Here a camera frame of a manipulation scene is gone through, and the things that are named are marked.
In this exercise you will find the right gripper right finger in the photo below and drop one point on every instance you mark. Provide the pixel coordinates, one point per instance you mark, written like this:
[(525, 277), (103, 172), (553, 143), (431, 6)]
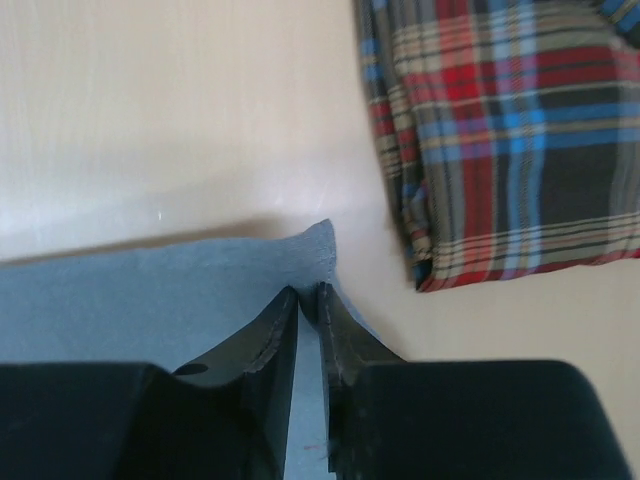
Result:
[(389, 418)]

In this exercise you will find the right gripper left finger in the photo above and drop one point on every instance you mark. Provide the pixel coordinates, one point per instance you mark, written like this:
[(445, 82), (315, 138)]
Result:
[(222, 415)]

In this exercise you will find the grey long sleeve shirt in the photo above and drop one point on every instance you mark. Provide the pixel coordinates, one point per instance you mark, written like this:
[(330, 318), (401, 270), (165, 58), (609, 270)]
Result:
[(167, 306)]

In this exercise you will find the folded plaid flannel shirt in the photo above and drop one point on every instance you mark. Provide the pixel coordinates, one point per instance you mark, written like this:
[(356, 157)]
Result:
[(507, 131)]

